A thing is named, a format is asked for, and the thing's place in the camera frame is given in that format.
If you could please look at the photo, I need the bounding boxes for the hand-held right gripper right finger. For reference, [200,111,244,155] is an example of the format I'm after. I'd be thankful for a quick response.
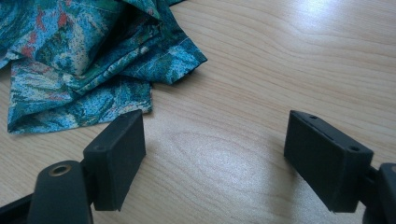
[283,109,375,215]

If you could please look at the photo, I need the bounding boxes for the teal floral shirt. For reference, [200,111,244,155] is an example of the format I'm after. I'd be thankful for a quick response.
[0,0,209,135]

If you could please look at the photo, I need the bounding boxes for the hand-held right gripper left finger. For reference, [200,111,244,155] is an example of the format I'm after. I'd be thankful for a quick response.
[82,109,148,212]

